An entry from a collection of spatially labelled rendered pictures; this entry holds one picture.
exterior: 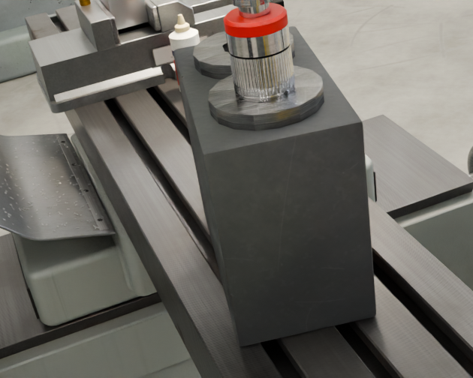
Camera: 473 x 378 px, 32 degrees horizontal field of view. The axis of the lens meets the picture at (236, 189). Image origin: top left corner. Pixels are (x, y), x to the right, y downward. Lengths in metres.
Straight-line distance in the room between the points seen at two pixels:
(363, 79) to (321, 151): 2.80
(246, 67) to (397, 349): 0.25
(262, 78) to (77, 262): 0.50
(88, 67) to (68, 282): 0.31
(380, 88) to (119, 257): 2.36
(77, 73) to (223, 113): 0.58
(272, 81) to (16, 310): 0.64
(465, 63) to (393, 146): 2.15
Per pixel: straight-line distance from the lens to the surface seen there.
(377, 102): 3.20
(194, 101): 0.66
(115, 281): 1.07
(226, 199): 0.60
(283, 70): 0.61
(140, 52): 1.18
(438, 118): 3.06
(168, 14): 1.18
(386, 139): 1.38
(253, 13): 0.60
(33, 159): 1.20
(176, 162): 0.97
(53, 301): 1.07
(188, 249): 0.82
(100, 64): 1.18
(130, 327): 1.10
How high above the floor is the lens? 1.40
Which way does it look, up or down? 31 degrees down
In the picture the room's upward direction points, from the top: 10 degrees counter-clockwise
